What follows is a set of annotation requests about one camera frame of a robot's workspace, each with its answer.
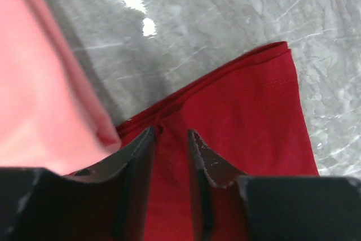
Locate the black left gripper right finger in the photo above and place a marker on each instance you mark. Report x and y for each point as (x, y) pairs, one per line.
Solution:
(228, 204)

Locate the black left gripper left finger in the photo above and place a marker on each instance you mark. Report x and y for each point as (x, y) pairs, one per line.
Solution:
(106, 201)

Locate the red t shirt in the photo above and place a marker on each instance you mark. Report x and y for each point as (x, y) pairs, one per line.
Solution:
(248, 111)

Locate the folded pink t shirt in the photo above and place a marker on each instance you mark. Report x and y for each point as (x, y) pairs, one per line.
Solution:
(50, 114)

